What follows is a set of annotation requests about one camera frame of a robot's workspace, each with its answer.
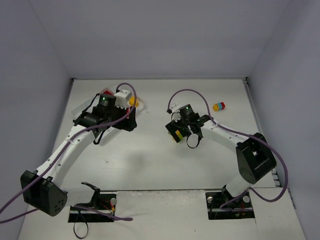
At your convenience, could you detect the green blue yellow lego stack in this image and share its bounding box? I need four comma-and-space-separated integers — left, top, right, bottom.
171, 130, 184, 143

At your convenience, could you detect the yellow curved lego brick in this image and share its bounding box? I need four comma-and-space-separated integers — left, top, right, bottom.
129, 96, 139, 108

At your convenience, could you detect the red flower lego brick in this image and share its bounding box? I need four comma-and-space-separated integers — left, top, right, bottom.
103, 90, 114, 96

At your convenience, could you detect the red curved lego brick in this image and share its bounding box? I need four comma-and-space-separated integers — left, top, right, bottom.
126, 107, 131, 118

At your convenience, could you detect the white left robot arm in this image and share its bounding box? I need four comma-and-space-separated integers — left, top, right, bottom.
20, 90, 137, 217

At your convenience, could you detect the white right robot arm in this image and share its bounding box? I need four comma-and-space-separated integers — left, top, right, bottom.
165, 104, 277, 201

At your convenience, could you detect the yellow blue red lego stack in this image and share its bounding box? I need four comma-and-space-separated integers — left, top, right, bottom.
212, 102, 226, 112

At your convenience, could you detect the clear plastic divided tray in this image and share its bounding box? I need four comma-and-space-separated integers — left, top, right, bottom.
71, 88, 146, 145

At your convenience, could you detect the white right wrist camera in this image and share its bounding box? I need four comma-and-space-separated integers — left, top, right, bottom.
166, 103, 182, 123

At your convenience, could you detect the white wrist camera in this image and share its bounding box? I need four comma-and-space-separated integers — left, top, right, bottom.
113, 89, 132, 109
166, 103, 182, 123

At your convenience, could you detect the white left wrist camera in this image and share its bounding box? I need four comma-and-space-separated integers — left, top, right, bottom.
113, 89, 132, 109

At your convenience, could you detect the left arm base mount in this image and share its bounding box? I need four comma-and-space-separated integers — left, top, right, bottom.
68, 192, 117, 223

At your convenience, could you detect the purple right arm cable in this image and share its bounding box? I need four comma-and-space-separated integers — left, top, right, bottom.
166, 88, 289, 212

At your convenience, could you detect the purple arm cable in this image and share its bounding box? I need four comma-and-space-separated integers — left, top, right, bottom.
166, 88, 289, 212
0, 82, 139, 225

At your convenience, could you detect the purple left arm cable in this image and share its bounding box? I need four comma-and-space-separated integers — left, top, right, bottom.
0, 82, 139, 225

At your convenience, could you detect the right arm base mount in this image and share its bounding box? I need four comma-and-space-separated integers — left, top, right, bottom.
205, 191, 255, 221

